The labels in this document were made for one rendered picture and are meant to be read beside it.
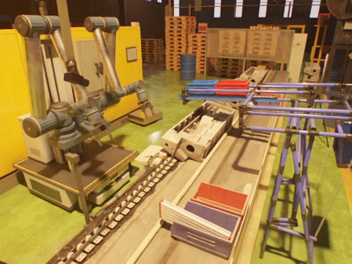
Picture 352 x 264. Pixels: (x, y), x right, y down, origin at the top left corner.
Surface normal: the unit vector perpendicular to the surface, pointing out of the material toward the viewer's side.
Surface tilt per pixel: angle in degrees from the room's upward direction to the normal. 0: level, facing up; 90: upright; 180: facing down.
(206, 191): 88
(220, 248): 92
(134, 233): 0
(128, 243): 0
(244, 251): 0
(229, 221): 88
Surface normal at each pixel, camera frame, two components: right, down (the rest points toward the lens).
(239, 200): -0.45, 0.34
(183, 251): 0.00, -0.91
